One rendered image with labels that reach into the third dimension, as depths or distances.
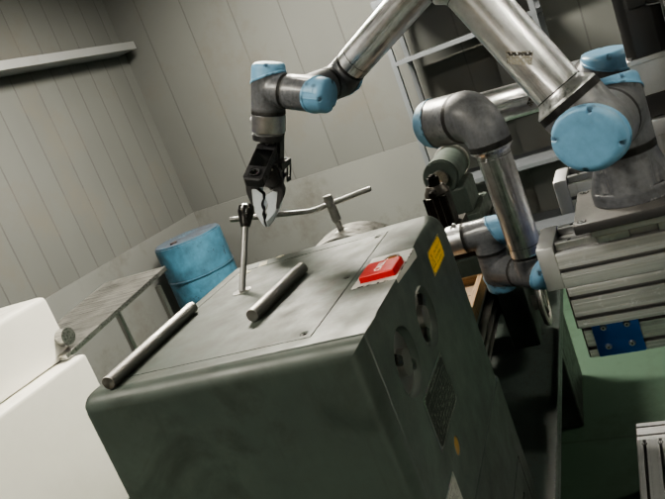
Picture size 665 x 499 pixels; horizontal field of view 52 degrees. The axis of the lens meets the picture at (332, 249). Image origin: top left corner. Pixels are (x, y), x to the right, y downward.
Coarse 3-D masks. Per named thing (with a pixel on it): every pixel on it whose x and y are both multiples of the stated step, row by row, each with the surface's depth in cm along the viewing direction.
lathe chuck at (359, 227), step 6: (354, 222) 161; (360, 222) 160; (366, 222) 159; (372, 222) 159; (378, 222) 160; (348, 228) 157; (354, 228) 156; (360, 228) 156; (366, 228) 155; (372, 228) 156; (378, 228) 156; (330, 234) 160; (336, 234) 155; (324, 240) 156
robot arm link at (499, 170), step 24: (456, 96) 152; (480, 96) 151; (456, 120) 151; (480, 120) 148; (504, 120) 151; (480, 144) 149; (504, 144) 149; (480, 168) 155; (504, 168) 151; (504, 192) 152; (504, 216) 155; (528, 216) 155; (528, 240) 155; (528, 264) 157
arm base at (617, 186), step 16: (656, 144) 125; (624, 160) 124; (640, 160) 123; (656, 160) 123; (608, 176) 126; (624, 176) 124; (640, 176) 123; (656, 176) 124; (592, 192) 131; (608, 192) 128; (624, 192) 124; (640, 192) 123; (656, 192) 123; (608, 208) 127
